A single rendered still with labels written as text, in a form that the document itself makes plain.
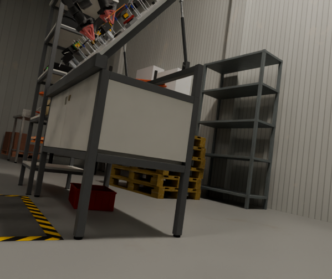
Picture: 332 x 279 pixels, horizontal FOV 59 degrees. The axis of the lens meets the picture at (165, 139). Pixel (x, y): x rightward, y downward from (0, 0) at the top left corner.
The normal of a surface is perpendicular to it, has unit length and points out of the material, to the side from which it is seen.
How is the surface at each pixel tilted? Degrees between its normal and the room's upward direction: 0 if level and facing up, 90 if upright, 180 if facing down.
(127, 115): 90
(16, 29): 90
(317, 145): 90
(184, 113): 90
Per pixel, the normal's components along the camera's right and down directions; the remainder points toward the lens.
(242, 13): -0.76, -0.16
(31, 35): 0.63, 0.02
